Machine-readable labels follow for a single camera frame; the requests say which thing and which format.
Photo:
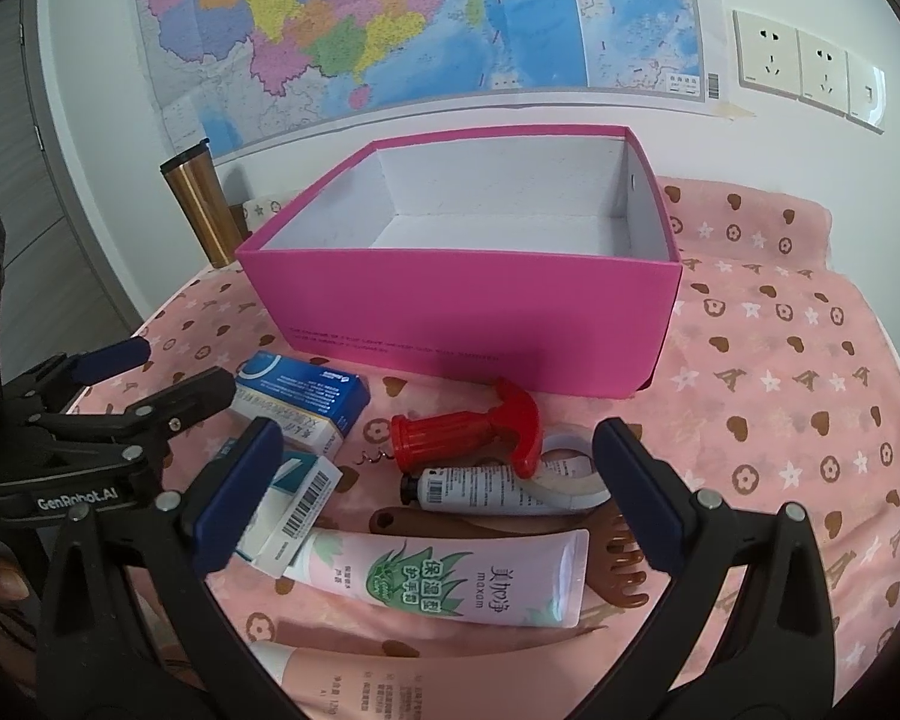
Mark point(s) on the blue medicine box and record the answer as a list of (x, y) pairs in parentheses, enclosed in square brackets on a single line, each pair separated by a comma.
[(300, 390)]

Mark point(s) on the pink printed blanket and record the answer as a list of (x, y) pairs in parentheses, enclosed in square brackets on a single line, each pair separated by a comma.
[(757, 390)]

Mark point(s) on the colourful wall map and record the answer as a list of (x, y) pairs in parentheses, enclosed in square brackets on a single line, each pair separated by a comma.
[(345, 15)]

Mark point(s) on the white patterned container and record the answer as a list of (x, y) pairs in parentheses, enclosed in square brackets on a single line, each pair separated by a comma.
[(264, 205)]

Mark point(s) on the small white tube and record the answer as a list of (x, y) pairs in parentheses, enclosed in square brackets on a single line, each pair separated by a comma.
[(472, 486)]

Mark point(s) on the white wall socket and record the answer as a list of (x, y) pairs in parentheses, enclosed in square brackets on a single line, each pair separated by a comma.
[(765, 52), (823, 71)]

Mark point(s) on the grey door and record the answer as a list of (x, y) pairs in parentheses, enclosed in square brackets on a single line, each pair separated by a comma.
[(15, 127)]

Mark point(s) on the red corkscrew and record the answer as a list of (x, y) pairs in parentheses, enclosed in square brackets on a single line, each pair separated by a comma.
[(442, 439)]

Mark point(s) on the white teal medicine box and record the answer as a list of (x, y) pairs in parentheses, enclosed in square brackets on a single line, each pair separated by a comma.
[(296, 502)]

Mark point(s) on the white tape roll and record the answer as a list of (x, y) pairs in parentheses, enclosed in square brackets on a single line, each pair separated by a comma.
[(570, 499)]

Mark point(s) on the gold metal tumbler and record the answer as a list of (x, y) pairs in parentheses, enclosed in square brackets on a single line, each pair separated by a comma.
[(202, 202)]

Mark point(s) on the white wall switch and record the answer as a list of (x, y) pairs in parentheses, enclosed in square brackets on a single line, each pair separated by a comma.
[(866, 94)]

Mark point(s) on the pink cardboard box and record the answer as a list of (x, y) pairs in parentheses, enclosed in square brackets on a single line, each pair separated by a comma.
[(457, 315)]

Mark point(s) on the person's left hand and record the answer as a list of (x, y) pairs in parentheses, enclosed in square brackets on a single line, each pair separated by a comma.
[(4, 577)]

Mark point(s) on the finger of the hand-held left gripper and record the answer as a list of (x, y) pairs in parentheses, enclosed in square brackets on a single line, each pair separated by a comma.
[(112, 360), (187, 397)]

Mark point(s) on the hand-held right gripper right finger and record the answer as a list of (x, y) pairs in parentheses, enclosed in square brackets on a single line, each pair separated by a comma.
[(645, 495)]

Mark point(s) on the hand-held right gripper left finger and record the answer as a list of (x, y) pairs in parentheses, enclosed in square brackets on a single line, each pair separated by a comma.
[(232, 495)]

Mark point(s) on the pink tube with green leaf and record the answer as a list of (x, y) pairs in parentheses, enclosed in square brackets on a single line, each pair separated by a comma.
[(457, 577)]

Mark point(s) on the plain pink tube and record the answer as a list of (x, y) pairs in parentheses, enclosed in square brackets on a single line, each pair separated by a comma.
[(360, 682)]

